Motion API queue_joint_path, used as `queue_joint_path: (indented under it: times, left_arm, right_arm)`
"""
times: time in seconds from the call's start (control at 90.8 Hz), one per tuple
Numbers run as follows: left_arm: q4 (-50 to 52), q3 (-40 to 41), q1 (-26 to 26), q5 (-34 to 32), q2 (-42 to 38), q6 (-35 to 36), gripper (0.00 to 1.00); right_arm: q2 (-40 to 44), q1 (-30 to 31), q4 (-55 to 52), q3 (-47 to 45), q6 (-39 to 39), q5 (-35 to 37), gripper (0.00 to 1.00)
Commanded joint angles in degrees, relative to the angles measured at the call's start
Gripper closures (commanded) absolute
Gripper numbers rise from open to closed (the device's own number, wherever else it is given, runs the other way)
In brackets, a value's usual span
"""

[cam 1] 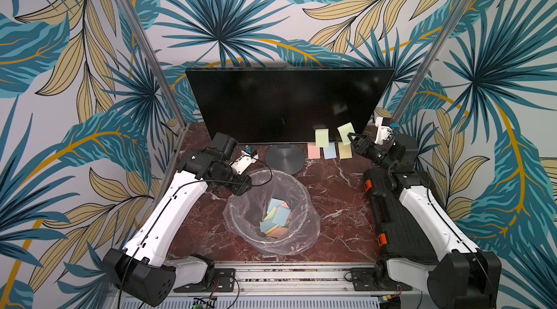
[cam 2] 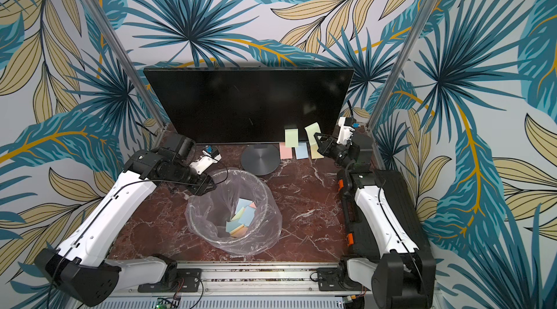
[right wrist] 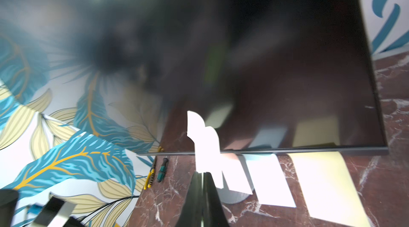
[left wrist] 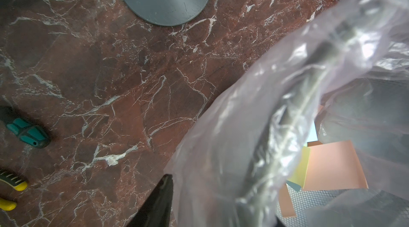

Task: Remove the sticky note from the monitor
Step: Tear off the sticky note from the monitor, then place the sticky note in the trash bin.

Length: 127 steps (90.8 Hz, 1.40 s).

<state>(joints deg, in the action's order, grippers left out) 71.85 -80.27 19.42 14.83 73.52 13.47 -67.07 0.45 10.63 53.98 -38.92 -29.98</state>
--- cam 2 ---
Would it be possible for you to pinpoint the pink sticky note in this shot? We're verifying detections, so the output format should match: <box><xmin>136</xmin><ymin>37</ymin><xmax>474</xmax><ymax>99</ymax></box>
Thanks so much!
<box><xmin>278</xmin><ymin>142</ymin><xmax>293</xmax><ymax>160</ymax></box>

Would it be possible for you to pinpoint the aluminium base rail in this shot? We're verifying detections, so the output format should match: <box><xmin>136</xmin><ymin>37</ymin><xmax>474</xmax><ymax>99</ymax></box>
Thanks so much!
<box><xmin>69</xmin><ymin>260</ymin><xmax>440</xmax><ymax>309</ymax></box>

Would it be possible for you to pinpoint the green sticky note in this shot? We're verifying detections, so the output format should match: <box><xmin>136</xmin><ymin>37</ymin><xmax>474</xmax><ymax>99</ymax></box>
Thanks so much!
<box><xmin>305</xmin><ymin>122</ymin><xmax>321</xmax><ymax>146</ymax></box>
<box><xmin>284</xmin><ymin>129</ymin><xmax>299</xmax><ymax>148</ymax></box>

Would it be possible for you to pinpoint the left aluminium frame post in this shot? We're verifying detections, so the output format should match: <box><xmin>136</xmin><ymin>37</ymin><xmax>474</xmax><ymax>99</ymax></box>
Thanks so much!
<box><xmin>81</xmin><ymin>0</ymin><xmax>168</xmax><ymax>130</ymax></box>

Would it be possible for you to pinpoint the blue sticky note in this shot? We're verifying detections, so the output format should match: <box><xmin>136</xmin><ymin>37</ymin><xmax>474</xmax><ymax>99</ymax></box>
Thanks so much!
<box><xmin>294</xmin><ymin>143</ymin><xmax>309</xmax><ymax>160</ymax></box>

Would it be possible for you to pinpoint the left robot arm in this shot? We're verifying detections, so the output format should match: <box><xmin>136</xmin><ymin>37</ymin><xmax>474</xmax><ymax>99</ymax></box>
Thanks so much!
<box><xmin>35</xmin><ymin>133</ymin><xmax>221</xmax><ymax>307</ymax></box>

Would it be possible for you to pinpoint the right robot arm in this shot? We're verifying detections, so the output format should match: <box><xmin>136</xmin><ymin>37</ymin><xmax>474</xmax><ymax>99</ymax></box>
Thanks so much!
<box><xmin>314</xmin><ymin>133</ymin><xmax>436</xmax><ymax>308</ymax></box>

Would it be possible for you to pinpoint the clear plastic trash bin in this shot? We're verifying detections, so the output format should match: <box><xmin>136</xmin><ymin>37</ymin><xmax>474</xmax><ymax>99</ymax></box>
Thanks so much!
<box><xmin>185</xmin><ymin>169</ymin><xmax>282</xmax><ymax>256</ymax></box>

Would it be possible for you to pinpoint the right aluminium frame post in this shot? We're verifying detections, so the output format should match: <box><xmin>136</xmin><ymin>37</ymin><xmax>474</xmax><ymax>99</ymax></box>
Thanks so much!
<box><xmin>366</xmin><ymin>0</ymin><xmax>458</xmax><ymax>129</ymax></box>

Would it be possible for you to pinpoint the black computer monitor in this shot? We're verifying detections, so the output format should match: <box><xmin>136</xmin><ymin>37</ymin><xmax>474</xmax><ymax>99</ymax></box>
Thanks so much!
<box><xmin>144</xmin><ymin>68</ymin><xmax>354</xmax><ymax>144</ymax></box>

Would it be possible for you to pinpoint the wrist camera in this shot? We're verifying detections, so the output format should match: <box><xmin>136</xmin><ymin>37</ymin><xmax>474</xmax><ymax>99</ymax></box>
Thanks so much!
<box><xmin>189</xmin><ymin>146</ymin><xmax>222</xmax><ymax>175</ymax></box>
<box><xmin>337</xmin><ymin>117</ymin><xmax>359</xmax><ymax>145</ymax></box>

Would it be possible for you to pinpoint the yellow sticky note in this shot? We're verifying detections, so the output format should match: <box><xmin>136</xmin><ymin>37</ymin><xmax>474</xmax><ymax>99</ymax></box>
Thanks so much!
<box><xmin>310</xmin><ymin>144</ymin><xmax>323</xmax><ymax>160</ymax></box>

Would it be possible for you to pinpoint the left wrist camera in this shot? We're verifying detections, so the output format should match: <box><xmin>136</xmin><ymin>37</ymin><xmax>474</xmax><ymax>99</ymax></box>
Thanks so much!
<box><xmin>189</xmin><ymin>146</ymin><xmax>222</xmax><ymax>175</ymax></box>

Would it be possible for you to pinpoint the discarded sticky notes pile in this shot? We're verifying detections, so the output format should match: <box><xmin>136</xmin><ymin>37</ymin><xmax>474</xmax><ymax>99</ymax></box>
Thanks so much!
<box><xmin>226</xmin><ymin>198</ymin><xmax>257</xmax><ymax>238</ymax></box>

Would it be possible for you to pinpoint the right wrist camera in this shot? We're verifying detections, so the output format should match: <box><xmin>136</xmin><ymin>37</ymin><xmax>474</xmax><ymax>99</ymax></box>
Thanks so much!
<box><xmin>337</xmin><ymin>117</ymin><xmax>359</xmax><ymax>145</ymax></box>

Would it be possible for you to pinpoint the aluminium frame post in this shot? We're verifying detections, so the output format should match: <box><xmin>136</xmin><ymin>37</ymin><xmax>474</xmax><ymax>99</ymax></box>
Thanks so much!
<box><xmin>366</xmin><ymin>0</ymin><xmax>458</xmax><ymax>129</ymax></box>
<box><xmin>81</xmin><ymin>0</ymin><xmax>168</xmax><ymax>130</ymax></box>

